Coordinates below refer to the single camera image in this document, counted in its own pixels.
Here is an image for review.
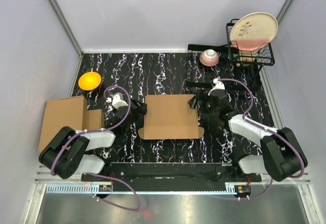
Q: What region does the orange bowl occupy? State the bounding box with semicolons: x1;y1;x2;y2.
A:
78;71;101;91

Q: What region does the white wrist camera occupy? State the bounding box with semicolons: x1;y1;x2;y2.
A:
106;93;128;109
208;78;225;96

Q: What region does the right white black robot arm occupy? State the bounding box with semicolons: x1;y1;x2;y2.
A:
188;89;308;182

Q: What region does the beige cup in rack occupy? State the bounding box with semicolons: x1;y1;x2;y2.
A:
236;50;257;67

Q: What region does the pink patterned ceramic bowl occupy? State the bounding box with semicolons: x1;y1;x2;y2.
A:
199;49;219;67

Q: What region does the black wire dish rack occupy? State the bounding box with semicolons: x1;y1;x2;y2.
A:
185;19;275;92

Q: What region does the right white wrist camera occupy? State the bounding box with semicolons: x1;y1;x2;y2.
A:
208;78;225;96

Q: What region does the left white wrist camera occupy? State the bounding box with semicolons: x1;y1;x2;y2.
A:
106;93;128;109

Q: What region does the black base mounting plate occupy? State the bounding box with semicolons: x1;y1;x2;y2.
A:
80;162;262;184

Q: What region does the beige plate with leaf pattern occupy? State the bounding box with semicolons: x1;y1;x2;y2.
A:
230;12;278;51

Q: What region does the closed brown cardboard box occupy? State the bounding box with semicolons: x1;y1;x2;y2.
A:
39;96;104;152

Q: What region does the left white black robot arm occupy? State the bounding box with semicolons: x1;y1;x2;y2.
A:
39;95;147;181

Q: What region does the brown cardboard box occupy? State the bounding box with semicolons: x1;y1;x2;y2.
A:
138;94;204;140
39;96;104;152

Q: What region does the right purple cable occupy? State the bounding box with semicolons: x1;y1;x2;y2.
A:
213;78;306;201

